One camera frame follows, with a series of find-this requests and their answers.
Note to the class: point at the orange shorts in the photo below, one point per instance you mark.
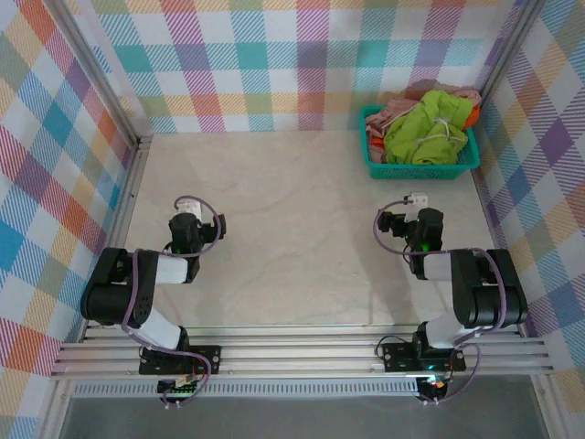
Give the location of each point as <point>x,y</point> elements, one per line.
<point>375,145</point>

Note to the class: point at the lime green shorts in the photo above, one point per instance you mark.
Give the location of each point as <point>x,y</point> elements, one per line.
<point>425,137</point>

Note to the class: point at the dusty pink shorts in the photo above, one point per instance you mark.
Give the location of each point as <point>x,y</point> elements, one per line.
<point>397,114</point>

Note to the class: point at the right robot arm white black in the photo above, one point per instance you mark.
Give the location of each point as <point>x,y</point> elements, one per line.
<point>493,292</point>

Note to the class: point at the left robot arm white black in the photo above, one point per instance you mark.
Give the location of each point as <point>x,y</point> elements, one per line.
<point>109,292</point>

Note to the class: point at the teal plastic mesh basket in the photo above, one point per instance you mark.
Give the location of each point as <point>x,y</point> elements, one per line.
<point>411,173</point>

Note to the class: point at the aluminium mounting rails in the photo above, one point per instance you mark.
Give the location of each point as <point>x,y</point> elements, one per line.
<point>297,352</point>

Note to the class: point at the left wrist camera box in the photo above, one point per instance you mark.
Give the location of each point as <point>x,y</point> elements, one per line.
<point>188,208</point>

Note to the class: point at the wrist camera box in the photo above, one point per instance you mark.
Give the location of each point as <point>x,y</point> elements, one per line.
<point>188,208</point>
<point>418,199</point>

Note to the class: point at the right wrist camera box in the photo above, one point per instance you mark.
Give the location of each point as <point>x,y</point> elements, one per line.
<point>418,199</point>

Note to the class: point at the aluminium side rail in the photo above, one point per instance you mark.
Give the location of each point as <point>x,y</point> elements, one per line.
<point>123,206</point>

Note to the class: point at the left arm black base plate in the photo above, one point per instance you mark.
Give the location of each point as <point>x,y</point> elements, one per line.
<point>210,356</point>

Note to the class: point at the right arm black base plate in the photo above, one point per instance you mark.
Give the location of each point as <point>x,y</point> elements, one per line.
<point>397,359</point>

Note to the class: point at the aluminium corner post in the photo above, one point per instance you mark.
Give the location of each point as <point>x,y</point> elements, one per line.
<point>507,55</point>
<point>100,73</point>

